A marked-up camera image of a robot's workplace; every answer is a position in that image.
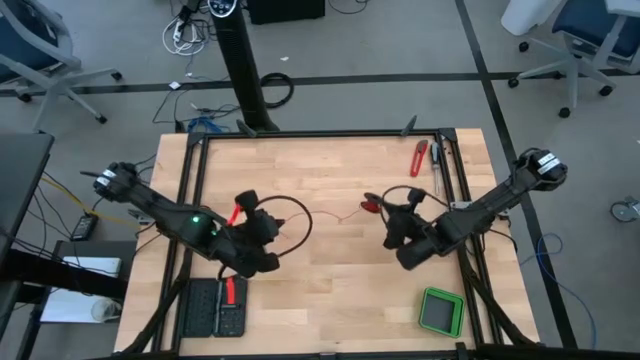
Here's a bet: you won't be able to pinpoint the red alligator clip cable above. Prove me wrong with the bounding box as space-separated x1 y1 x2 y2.
252 194 314 259

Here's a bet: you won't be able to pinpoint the grey office chair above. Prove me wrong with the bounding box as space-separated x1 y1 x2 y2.
507 0 640 120
0 0 124 132

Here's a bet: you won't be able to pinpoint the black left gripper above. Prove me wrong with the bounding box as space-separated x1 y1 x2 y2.
219 212 287 279

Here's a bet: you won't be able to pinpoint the black power adapter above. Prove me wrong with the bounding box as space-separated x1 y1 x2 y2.
69 213 100 242

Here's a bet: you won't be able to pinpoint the black table frame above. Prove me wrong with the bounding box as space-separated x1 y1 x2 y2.
114 127 541 360

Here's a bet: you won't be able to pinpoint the thin red wire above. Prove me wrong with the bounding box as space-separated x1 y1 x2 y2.
277 207 364 226

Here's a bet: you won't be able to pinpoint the grey-handled screwdriver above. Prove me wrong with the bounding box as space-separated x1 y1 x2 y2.
430 141 444 197

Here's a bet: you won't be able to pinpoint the white bin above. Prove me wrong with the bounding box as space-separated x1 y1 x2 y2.
501 0 565 36

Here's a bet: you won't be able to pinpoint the grey caster wheel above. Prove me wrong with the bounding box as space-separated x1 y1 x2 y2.
609 196 640 224

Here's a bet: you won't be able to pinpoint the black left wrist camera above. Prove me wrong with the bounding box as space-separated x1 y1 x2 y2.
233 189 260 214

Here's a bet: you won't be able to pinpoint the black wire spool white labels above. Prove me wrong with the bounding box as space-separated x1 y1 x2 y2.
360 191 384 214

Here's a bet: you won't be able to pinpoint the white flat box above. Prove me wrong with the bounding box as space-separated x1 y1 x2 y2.
39 255 124 324

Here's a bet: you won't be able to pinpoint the black right camera cable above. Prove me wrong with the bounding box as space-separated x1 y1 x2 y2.
380 184 451 211

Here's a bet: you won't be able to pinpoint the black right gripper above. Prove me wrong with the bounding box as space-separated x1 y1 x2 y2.
375 198 441 271

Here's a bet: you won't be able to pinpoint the black box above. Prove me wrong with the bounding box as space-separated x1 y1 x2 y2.
247 0 326 25

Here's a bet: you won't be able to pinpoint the white power strip cables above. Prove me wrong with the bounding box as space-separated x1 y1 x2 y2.
162 14 209 57

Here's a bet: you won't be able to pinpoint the blue floor cable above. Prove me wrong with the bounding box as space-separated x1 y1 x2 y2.
519 232 599 350
187 115 225 134

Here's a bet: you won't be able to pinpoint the black coiled floor cable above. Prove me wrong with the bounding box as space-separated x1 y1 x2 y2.
259 72 295 110

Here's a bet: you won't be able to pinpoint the clear plastic cup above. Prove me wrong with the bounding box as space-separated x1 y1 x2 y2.
90 298 123 323

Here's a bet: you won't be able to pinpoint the yellow cable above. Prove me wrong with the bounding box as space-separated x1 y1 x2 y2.
39 174 144 230

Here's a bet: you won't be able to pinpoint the black open bit case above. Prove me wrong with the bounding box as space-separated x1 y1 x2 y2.
180 276 249 339

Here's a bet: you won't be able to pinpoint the green square tray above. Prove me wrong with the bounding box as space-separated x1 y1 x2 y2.
418 286 466 340

